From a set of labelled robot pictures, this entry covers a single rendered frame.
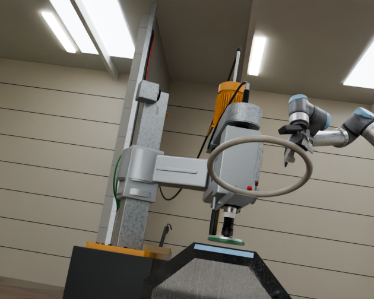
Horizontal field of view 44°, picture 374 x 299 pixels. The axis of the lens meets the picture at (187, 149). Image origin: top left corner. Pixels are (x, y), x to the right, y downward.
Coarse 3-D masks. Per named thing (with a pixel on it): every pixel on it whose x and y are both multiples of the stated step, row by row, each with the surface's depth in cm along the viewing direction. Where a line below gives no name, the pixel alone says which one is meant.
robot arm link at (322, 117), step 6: (318, 108) 218; (312, 114) 215; (318, 114) 216; (324, 114) 218; (312, 120) 217; (318, 120) 217; (324, 120) 218; (330, 120) 219; (312, 126) 219; (318, 126) 219; (324, 126) 219; (312, 132) 221
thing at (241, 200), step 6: (234, 186) 239; (228, 192) 258; (222, 198) 277; (228, 198) 254; (234, 198) 247; (240, 198) 244; (246, 198) 241; (252, 198) 238; (216, 204) 298; (222, 204) 272; (234, 204) 265; (240, 204) 262; (246, 204) 258; (216, 210) 298
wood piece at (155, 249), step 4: (144, 244) 341; (144, 248) 340; (148, 248) 340; (152, 248) 340; (156, 248) 340; (160, 248) 340; (164, 248) 340; (168, 248) 340; (152, 252) 339; (156, 252) 339; (160, 252) 339; (164, 252) 339; (168, 252) 339
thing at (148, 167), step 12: (144, 156) 354; (156, 156) 358; (168, 156) 356; (120, 168) 360; (132, 168) 352; (144, 168) 352; (156, 168) 354; (168, 168) 352; (180, 168) 349; (192, 168) 347; (204, 168) 345; (120, 180) 364; (144, 180) 351; (156, 180) 353; (168, 180) 350; (180, 180) 347; (192, 180) 345; (204, 180) 343
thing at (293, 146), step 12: (228, 144) 203; (288, 144) 198; (216, 156) 211; (312, 168) 211; (216, 180) 227; (300, 180) 220; (240, 192) 234; (252, 192) 234; (264, 192) 234; (276, 192) 231; (288, 192) 228
